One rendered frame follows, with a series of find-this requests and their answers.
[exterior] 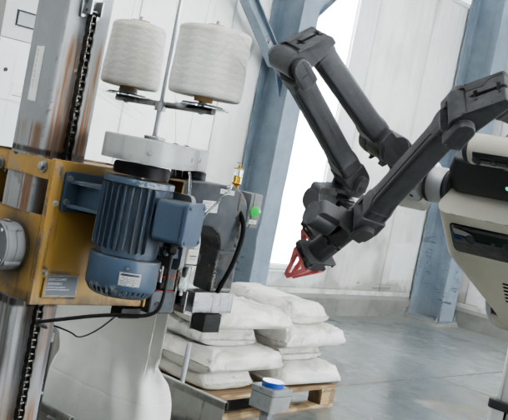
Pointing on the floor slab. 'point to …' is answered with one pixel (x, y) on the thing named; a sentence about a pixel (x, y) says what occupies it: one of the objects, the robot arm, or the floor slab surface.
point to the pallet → (324, 396)
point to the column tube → (36, 201)
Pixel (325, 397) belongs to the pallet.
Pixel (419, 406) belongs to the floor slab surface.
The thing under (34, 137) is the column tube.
